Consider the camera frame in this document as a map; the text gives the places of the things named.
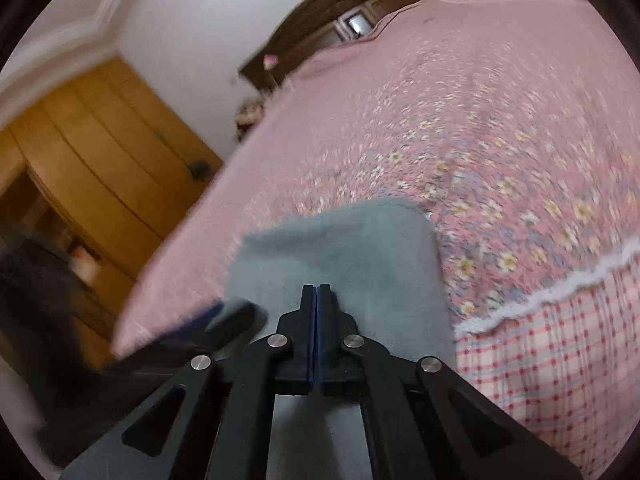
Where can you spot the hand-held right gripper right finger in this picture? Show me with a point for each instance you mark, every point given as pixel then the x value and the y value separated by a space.
pixel 324 340

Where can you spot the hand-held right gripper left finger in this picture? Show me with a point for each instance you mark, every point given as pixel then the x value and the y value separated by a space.
pixel 307 340

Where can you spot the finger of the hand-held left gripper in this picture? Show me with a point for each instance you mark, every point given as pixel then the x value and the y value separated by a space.
pixel 235 322

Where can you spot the grey pants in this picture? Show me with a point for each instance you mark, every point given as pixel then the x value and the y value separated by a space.
pixel 350 250

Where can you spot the white container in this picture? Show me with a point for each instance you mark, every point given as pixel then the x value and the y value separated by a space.
pixel 85 265

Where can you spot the dark door knob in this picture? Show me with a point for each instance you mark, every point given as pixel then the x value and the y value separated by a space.
pixel 199 170

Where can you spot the light wooden door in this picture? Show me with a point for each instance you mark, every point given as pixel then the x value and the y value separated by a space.
pixel 110 160

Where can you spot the patterned brown cloth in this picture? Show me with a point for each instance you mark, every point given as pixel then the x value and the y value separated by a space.
pixel 248 116

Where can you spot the pink floral bedspread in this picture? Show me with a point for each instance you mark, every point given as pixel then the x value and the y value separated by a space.
pixel 400 110

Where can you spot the small pink object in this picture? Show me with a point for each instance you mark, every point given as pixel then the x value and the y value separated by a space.
pixel 270 60

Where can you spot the dark wooden headboard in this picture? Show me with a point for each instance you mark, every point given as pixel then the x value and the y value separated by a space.
pixel 320 15

